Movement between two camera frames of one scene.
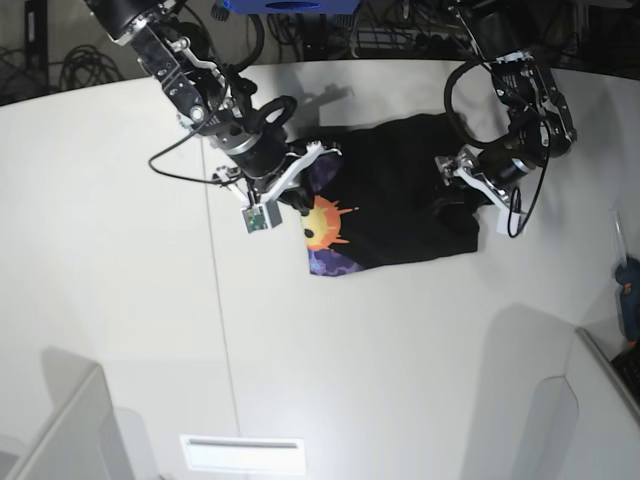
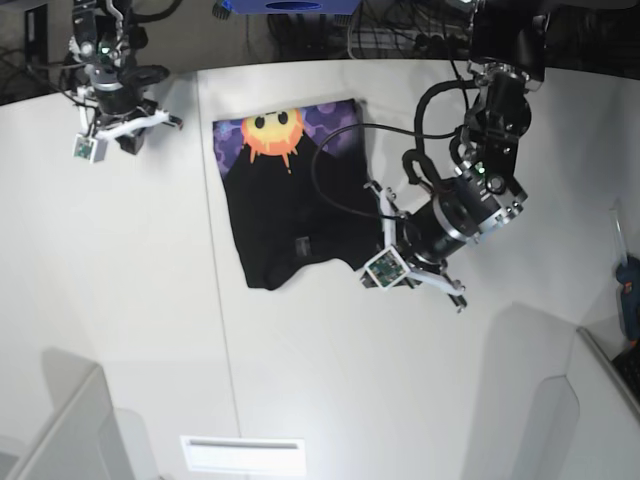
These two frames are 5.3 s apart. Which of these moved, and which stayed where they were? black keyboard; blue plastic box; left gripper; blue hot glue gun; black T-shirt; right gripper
Moved: right gripper; left gripper; black T-shirt
Stayed: blue plastic box; blue hot glue gun; black keyboard
